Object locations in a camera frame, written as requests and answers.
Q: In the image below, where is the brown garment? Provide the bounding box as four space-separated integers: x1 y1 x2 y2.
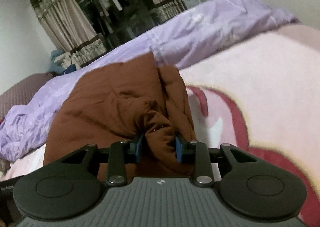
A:
44 53 196 177

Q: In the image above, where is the blue and white clothes pile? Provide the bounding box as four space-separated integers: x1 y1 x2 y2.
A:
48 50 81 75

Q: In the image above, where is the dark window with hanging clothes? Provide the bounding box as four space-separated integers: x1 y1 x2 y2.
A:
76 0 161 50

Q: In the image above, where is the mauve textured pillow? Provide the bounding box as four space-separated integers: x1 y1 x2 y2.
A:
1 73 53 122

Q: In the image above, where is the pink cartoon blanket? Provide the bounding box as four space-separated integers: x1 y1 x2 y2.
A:
1 25 319 226

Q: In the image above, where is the purple duvet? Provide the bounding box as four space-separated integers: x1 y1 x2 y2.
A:
1 0 298 162

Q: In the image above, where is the left beige curtain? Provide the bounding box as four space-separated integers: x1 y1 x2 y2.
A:
30 0 106 65

